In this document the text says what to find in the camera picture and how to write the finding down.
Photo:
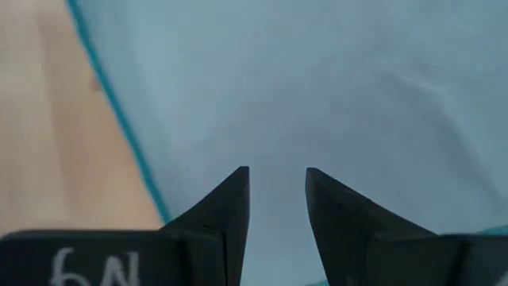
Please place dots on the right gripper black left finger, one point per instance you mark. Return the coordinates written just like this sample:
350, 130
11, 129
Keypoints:
178, 258

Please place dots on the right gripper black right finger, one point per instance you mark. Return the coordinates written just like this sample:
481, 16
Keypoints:
377, 254

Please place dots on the light blue microfiber towel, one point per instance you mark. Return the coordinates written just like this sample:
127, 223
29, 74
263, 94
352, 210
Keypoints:
297, 99

